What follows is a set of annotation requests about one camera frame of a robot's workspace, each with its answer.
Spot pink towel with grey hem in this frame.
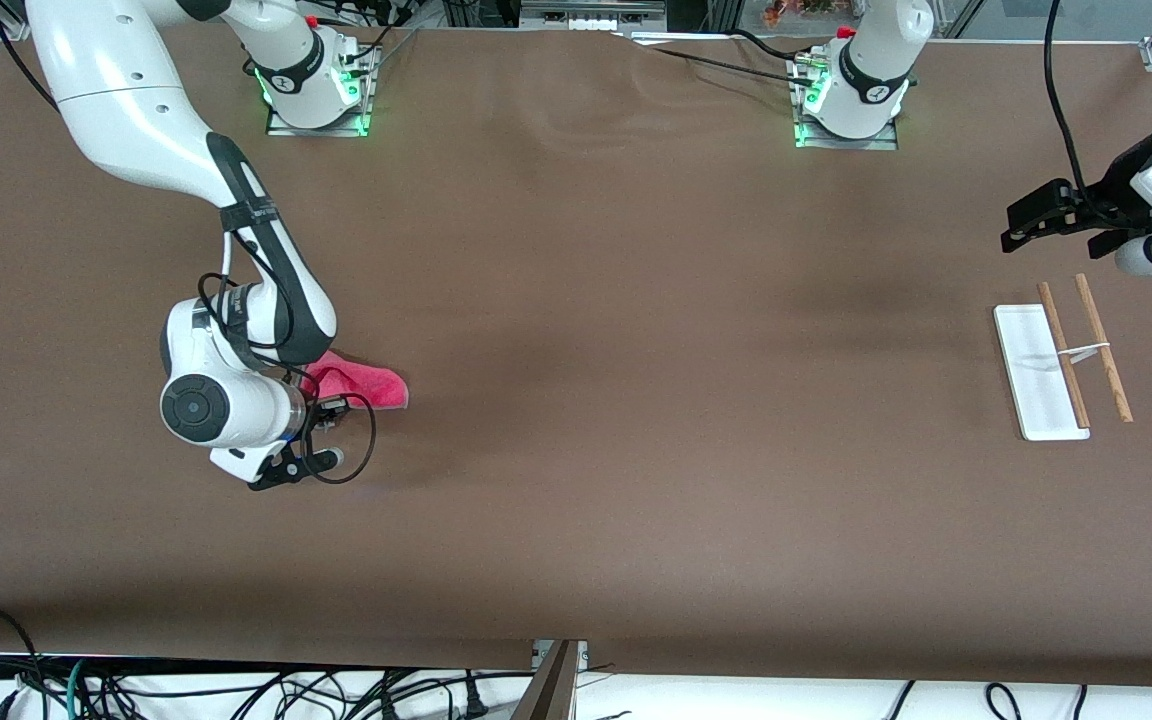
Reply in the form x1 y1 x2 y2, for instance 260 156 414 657
301 350 411 412

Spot wooden rack bar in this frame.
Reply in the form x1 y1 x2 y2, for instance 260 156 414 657
1074 273 1134 423
1037 281 1091 429

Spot brown table cover sheet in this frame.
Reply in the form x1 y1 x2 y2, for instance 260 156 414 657
0 18 1152 689

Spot orange red object pile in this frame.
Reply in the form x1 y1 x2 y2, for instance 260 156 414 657
764 0 867 27

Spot white power strip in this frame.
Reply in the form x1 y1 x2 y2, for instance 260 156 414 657
519 0 667 32

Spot white rack base plate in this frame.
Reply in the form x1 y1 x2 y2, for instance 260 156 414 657
993 303 1091 442

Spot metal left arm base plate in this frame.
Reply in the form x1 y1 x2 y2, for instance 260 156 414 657
791 55 902 151

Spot black arm base cable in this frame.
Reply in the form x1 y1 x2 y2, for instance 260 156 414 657
321 0 419 63
729 27 809 63
621 35 822 89

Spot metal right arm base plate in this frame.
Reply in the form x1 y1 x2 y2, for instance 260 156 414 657
266 35 382 138

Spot aluminium frame profile with bracket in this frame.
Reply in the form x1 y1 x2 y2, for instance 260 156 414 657
511 640 589 720

